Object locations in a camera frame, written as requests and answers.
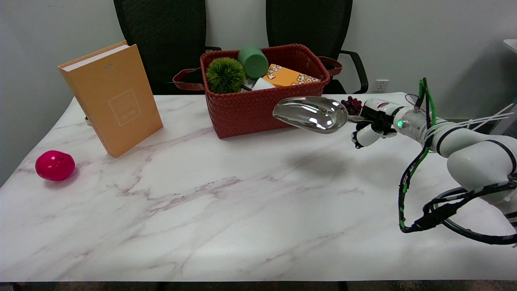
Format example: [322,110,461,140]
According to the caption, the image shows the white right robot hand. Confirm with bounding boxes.
[351,98,404,149]

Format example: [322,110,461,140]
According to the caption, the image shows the stainless steel scoop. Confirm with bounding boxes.
[273,96,370,134]

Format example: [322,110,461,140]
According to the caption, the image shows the purple grape bunch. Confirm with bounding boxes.
[340,96,363,116]

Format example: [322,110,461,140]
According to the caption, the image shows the white zip ties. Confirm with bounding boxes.
[423,103,516,139]

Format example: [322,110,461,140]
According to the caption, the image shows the orange popcorn box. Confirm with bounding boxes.
[263,63,322,87]

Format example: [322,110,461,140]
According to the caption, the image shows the black mesh office chair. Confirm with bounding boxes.
[113,0,222,96]
[266,0,369,95]

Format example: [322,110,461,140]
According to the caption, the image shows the white box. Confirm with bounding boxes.
[251,78,277,91]

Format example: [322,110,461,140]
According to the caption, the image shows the red woven basket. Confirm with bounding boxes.
[173,44,343,139]

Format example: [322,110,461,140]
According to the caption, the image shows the green cup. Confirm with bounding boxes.
[238,45,269,79]

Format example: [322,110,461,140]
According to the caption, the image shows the green spiky plant ball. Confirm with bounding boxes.
[206,57,246,95]

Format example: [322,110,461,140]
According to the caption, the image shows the orange hardcover book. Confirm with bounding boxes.
[58,40,164,158]

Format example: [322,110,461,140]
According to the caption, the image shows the magenta plastic ball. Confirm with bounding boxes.
[35,150,76,181]

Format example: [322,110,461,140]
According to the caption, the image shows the green and black cable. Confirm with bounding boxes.
[398,78,517,234]

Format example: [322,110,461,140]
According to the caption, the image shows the black cable loop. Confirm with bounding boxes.
[428,186,517,246]

